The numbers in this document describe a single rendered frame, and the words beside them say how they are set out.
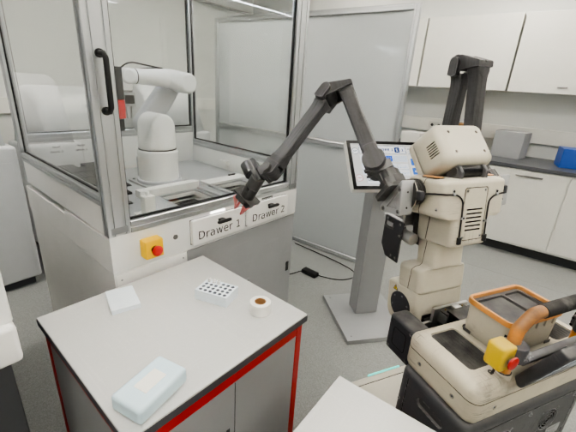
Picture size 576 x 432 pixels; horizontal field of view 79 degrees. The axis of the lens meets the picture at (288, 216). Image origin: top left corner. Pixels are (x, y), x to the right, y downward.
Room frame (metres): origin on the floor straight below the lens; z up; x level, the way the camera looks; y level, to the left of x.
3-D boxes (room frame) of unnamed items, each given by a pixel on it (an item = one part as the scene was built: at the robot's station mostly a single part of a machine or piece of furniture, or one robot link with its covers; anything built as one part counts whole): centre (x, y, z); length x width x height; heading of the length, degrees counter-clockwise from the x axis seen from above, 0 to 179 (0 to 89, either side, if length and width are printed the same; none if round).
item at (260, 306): (0.98, 0.07, 0.78); 0.07 x 0.07 x 0.04
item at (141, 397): (0.63, 0.30, 0.78); 0.15 x 0.10 x 0.04; 155
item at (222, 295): (1.05, 0.23, 0.78); 0.12 x 0.08 x 0.04; 70
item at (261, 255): (1.78, 0.65, 0.40); 1.03 x 0.95 x 0.80; 141
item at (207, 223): (1.44, 0.30, 0.87); 0.29 x 0.02 x 0.11; 141
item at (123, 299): (0.99, 0.54, 0.77); 0.13 x 0.09 x 0.02; 36
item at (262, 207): (1.68, 0.10, 0.87); 0.29 x 0.02 x 0.11; 141
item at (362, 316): (2.04, -0.58, 0.51); 0.50 x 0.45 x 1.02; 13
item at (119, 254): (1.78, 0.65, 0.87); 1.02 x 0.95 x 0.14; 141
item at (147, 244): (1.17, 0.50, 0.88); 0.07 x 0.05 x 0.07; 141
